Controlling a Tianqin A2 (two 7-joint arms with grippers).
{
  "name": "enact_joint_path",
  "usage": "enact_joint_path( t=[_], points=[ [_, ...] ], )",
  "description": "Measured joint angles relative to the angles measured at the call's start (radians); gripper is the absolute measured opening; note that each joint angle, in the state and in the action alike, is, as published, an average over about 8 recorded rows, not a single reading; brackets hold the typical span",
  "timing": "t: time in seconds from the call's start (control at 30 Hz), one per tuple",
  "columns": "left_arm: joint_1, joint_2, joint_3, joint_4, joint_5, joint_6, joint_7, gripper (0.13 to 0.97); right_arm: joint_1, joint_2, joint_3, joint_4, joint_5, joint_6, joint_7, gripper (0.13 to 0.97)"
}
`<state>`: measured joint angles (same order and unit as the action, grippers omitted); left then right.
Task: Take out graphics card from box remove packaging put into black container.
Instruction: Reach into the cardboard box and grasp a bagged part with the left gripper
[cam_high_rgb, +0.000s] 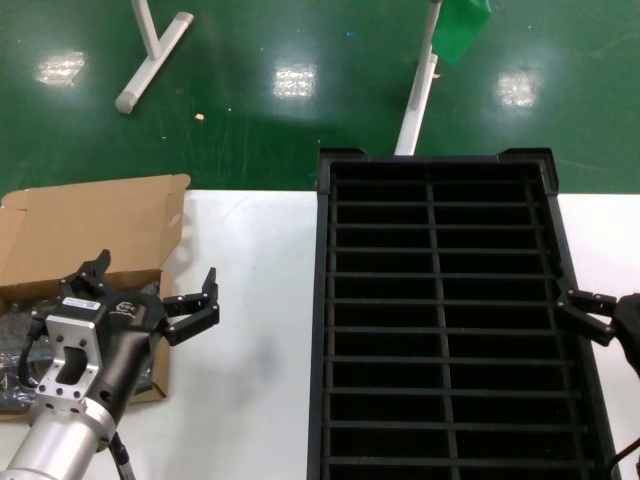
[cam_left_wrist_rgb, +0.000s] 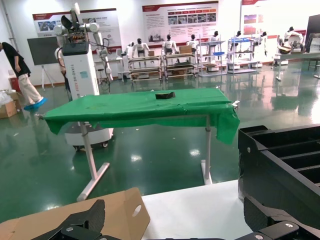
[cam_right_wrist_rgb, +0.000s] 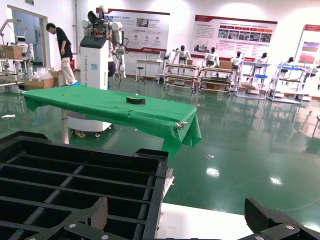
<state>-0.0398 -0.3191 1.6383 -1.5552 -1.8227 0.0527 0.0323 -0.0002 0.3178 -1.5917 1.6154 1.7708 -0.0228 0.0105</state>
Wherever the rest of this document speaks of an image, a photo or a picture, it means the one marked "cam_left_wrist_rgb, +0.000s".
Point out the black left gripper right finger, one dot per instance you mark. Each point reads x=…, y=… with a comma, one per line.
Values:
x=255, y=215

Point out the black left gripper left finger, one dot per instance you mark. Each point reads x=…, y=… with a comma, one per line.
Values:
x=96, y=215

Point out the open brown cardboard box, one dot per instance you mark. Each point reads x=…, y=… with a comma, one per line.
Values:
x=120, y=212

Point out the black slotted plastic container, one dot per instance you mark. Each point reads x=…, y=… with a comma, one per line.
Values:
x=275, y=175

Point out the brown cardboard box on floor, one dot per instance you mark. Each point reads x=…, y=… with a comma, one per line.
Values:
x=7, y=110

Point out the red box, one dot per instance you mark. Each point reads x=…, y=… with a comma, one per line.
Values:
x=14, y=83

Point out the small black tray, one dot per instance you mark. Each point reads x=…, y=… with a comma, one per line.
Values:
x=165, y=95

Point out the white plastic bag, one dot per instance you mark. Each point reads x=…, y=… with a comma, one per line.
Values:
x=5, y=96

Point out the metal roller shelf rack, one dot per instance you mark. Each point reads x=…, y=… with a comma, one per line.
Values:
x=180, y=65
x=145, y=67

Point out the tall metal shelf rack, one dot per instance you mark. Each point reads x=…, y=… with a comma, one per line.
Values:
x=242, y=55
x=212, y=57

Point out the grey long workbench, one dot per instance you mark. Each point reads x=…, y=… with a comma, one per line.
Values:
x=297, y=56

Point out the white black humanoid robot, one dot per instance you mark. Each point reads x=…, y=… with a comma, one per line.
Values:
x=263, y=41
x=215, y=38
x=140, y=47
x=193, y=43
x=293, y=37
x=169, y=45

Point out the blackboard on easel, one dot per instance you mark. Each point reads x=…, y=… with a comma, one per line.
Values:
x=42, y=50

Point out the person in black shirt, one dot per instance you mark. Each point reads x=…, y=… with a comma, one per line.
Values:
x=15, y=60

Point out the brown cardboard carton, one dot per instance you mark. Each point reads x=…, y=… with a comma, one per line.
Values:
x=185, y=49

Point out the black screen panel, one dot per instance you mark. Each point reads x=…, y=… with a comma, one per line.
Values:
x=313, y=27

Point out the white table frame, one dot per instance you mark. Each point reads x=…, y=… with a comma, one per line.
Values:
x=88, y=155

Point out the white pedestal robot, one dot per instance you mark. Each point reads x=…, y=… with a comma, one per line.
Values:
x=80, y=72

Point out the wall poster with robot photos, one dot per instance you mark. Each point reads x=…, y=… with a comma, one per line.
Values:
x=107, y=22

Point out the wall poster with red pictures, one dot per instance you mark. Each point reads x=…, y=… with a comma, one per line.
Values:
x=275, y=17

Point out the wall poster with photo row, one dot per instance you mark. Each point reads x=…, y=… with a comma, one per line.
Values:
x=180, y=17

